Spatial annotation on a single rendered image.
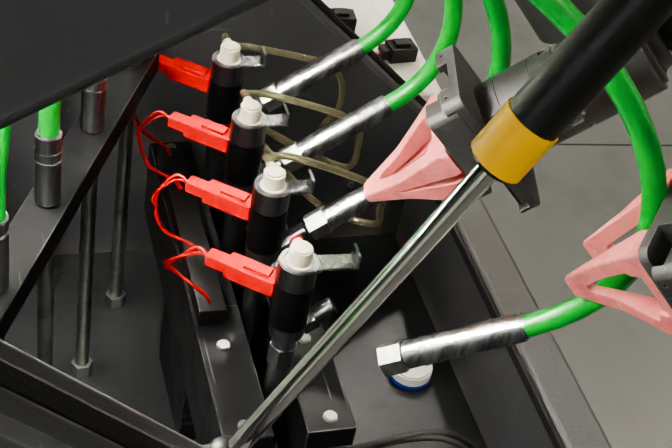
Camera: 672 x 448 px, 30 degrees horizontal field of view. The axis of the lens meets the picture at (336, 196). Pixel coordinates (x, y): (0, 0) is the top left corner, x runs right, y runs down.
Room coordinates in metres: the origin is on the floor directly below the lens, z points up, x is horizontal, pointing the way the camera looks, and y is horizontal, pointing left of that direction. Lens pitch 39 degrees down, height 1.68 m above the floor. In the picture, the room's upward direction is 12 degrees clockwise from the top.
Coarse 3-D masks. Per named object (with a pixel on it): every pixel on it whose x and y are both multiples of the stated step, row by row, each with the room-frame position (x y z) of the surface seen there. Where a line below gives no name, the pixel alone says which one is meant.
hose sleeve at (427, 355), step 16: (496, 320) 0.55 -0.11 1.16; (512, 320) 0.55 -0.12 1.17; (432, 336) 0.55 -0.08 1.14; (448, 336) 0.55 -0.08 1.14; (464, 336) 0.55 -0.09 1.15; (480, 336) 0.54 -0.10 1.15; (496, 336) 0.54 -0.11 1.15; (512, 336) 0.54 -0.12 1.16; (416, 352) 0.54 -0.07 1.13; (432, 352) 0.54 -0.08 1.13; (448, 352) 0.54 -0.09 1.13; (464, 352) 0.54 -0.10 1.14
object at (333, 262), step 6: (318, 258) 0.64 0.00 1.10; (324, 258) 0.64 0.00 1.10; (330, 258) 0.64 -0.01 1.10; (336, 258) 0.64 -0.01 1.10; (342, 258) 0.64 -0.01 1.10; (348, 258) 0.64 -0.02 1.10; (324, 264) 0.63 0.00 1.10; (330, 264) 0.63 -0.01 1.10; (336, 264) 0.64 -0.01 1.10; (342, 264) 0.64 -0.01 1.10; (348, 264) 0.64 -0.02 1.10; (354, 264) 0.64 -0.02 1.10; (318, 270) 0.63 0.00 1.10; (324, 270) 0.63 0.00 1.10; (330, 270) 0.63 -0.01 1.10; (336, 270) 0.63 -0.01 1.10
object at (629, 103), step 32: (544, 0) 0.54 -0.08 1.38; (640, 96) 0.55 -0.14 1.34; (640, 128) 0.54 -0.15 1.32; (0, 160) 0.55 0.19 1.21; (640, 160) 0.55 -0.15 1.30; (0, 192) 0.55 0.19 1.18; (0, 224) 0.55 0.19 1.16; (640, 224) 0.55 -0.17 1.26; (544, 320) 0.55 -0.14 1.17; (576, 320) 0.54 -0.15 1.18
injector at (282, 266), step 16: (288, 272) 0.62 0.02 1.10; (304, 272) 0.62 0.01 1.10; (288, 288) 0.62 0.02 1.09; (304, 288) 0.62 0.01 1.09; (272, 304) 0.62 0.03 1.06; (288, 304) 0.62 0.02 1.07; (304, 304) 0.62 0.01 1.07; (320, 304) 0.64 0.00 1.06; (272, 320) 0.62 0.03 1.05; (288, 320) 0.61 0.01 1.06; (304, 320) 0.62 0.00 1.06; (320, 320) 0.63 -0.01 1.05; (272, 336) 0.62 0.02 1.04; (288, 336) 0.62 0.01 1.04; (272, 352) 0.62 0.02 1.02; (288, 352) 0.62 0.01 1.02; (272, 368) 0.62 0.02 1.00; (288, 368) 0.62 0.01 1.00; (272, 384) 0.62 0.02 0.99
